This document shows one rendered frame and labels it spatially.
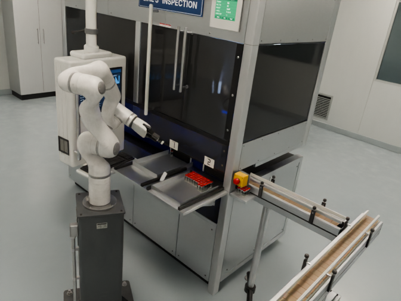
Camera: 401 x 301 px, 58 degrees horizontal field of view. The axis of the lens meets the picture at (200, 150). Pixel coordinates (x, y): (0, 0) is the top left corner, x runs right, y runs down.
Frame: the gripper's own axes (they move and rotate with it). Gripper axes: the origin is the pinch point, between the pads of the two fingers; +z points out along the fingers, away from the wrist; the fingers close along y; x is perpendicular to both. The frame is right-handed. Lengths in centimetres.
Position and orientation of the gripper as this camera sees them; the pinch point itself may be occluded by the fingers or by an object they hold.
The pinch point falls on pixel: (155, 137)
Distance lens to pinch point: 214.7
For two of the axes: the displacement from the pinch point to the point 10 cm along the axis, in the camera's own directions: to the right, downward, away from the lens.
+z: 8.1, 5.8, 0.0
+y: 2.8, -3.9, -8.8
